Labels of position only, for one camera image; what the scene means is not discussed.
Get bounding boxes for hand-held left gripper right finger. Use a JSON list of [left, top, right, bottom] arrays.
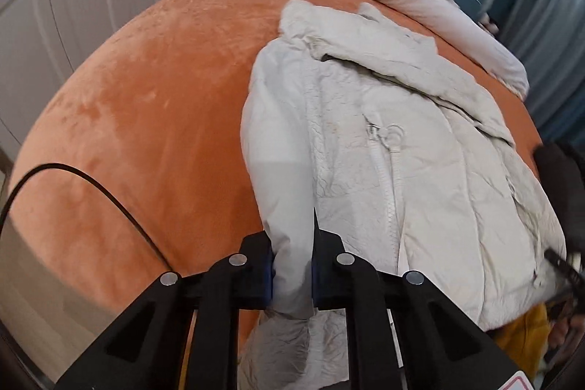
[[310, 207, 533, 390]]

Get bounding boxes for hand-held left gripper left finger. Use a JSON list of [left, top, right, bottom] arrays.
[[54, 232, 275, 390]]

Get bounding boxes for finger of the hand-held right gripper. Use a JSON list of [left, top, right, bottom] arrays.
[[543, 250, 580, 281]]

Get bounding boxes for white padded jacket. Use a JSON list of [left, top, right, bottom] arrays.
[[238, 0, 568, 390]]

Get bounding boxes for person's right forearm black sleeve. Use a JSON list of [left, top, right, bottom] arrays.
[[531, 142, 585, 254]]

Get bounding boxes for yellow cloth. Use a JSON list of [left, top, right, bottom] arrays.
[[494, 303, 551, 367]]

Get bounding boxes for orange plush bed cover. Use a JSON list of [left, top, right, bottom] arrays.
[[0, 0, 549, 390]]

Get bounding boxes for grey blue curtain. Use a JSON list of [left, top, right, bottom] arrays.
[[497, 0, 585, 144]]

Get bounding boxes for black cable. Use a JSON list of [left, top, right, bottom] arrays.
[[0, 163, 174, 274]]

